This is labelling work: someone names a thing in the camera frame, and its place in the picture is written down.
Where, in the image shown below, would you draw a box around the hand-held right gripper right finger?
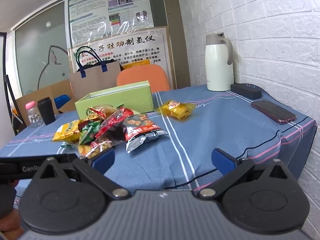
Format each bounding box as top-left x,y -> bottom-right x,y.
198,148 -> 298,201

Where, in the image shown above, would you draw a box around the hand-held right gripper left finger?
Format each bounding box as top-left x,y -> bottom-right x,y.
31,147 -> 132,201

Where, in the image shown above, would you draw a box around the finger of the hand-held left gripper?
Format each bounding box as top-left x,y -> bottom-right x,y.
53,154 -> 80,169

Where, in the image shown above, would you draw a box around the pile of snack packets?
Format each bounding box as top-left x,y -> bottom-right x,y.
52,106 -> 170,159

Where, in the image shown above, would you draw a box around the light green cardboard box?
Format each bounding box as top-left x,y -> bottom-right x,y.
75,80 -> 154,119

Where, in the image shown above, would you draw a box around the yellow single snack bag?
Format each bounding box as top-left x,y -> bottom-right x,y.
155,100 -> 195,121

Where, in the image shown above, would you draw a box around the person's left hand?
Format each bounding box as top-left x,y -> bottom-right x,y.
0,209 -> 25,234

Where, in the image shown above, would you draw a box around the blue striped tablecloth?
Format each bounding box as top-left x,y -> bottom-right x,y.
0,84 -> 318,193

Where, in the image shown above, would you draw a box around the black cup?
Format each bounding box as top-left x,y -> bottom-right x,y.
37,97 -> 56,125

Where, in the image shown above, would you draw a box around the clear bottle pink cap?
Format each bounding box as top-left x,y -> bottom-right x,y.
26,101 -> 43,128

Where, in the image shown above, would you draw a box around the blue plastic chair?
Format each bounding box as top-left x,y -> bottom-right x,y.
54,94 -> 72,110

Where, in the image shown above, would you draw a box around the smartphone with pink case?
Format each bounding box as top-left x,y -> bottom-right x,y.
251,100 -> 297,125

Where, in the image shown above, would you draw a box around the brown cardboard box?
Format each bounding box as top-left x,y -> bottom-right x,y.
15,79 -> 77,127

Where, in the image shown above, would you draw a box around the black rectangular case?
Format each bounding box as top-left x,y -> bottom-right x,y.
230,83 -> 262,99

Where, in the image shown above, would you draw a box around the black stand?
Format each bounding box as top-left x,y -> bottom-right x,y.
0,31 -> 25,137

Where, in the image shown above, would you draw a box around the orange chair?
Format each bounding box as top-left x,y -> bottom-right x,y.
116,64 -> 170,93

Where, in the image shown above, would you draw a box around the cat outline window sticker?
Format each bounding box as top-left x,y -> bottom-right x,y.
37,45 -> 70,90

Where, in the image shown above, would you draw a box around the white thermal jug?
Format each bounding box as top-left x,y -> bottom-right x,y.
205,32 -> 234,92

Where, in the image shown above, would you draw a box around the yellow plastic bag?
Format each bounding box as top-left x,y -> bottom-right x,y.
124,59 -> 150,70

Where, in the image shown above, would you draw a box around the white text sign board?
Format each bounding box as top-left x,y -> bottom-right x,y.
71,27 -> 167,80

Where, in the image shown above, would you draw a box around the brown paper bag blue handles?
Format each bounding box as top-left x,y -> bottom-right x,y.
69,46 -> 123,100

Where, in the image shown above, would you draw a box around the green wall poster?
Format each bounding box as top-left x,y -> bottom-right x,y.
66,0 -> 154,46

